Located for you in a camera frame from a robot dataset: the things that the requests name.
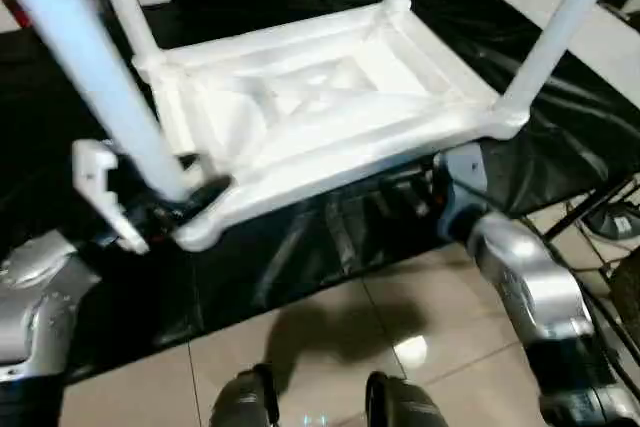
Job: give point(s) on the white plastic table top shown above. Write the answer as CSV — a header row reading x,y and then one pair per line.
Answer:
x,y
325,112

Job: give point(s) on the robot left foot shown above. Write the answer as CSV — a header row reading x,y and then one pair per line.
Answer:
x,y
245,399

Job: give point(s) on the white flat board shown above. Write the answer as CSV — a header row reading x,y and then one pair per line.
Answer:
x,y
610,42

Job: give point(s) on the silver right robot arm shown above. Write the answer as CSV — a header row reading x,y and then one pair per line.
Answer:
x,y
525,272

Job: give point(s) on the black stand leg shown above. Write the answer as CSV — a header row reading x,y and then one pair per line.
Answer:
x,y
590,207

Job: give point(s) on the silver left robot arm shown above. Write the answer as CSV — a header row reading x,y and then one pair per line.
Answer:
x,y
40,307

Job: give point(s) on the black work mat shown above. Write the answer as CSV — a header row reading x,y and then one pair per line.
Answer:
x,y
300,257

